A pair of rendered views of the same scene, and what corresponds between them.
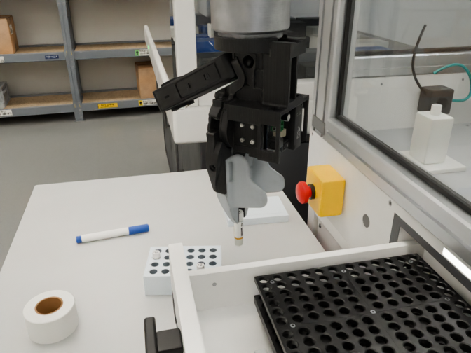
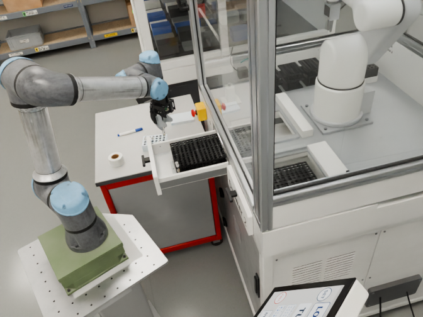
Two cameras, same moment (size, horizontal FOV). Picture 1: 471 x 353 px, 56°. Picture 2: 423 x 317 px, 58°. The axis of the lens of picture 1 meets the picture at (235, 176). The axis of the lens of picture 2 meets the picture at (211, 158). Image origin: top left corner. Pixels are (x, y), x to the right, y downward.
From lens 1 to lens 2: 120 cm
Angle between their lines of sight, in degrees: 15
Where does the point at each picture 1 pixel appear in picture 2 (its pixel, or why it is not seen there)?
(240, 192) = (160, 123)
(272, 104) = (163, 104)
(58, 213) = (108, 125)
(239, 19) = not seen: hidden behind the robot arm
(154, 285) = (145, 148)
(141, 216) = (139, 124)
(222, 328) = (163, 157)
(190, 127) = not seen: hidden behind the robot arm
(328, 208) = (201, 118)
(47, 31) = not seen: outside the picture
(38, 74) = (59, 15)
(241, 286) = (167, 146)
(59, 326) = (119, 161)
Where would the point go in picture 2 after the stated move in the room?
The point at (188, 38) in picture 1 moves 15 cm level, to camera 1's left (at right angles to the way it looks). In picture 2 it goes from (149, 44) to (123, 46)
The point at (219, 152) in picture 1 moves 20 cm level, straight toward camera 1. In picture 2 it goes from (153, 115) to (149, 144)
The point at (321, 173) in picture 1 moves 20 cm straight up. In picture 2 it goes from (198, 106) to (193, 70)
